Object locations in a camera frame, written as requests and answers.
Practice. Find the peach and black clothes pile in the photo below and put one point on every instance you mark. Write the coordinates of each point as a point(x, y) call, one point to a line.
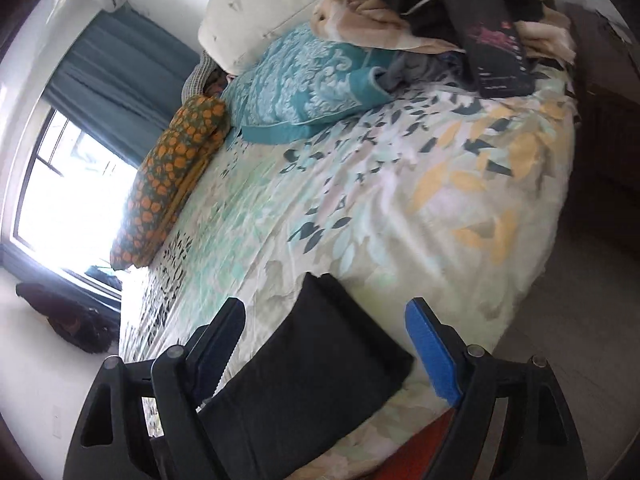
point(350, 15)

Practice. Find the grey blue cloth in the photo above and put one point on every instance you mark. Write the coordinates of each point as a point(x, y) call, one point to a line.
point(410, 70)

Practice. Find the dark printed box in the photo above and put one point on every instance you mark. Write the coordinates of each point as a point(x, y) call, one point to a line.
point(495, 55)

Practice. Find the black pants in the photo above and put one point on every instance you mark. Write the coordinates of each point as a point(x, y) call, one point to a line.
point(310, 375)

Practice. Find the dark hanging coats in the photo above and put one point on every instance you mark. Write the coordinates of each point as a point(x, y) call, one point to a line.
point(75, 320)

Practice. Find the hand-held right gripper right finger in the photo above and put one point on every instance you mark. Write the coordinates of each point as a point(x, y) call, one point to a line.
point(435, 355)

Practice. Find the wide blue curtain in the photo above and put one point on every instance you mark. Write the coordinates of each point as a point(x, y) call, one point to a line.
point(115, 75)

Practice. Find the large teal patterned pillow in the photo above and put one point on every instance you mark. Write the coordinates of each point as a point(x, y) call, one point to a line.
point(300, 85)

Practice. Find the checked grey cloth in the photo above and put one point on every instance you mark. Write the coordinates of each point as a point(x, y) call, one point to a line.
point(195, 80)

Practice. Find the bed with floral sheet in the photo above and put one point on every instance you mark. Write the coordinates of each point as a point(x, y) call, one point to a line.
point(400, 200)

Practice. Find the orange pumpkin print pillow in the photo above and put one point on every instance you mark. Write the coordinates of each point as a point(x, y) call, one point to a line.
point(170, 170)

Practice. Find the person's orange fleece clothing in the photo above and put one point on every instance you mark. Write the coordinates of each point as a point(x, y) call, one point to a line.
point(435, 432)

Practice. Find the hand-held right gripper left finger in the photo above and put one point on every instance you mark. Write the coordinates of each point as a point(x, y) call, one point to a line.
point(220, 340)

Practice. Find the cream padded headboard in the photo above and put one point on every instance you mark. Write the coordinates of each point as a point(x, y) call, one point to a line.
point(260, 5)

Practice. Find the dark brown nightstand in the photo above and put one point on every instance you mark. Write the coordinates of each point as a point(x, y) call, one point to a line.
point(605, 110)

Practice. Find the bright window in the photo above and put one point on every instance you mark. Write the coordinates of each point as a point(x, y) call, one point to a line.
point(65, 200)

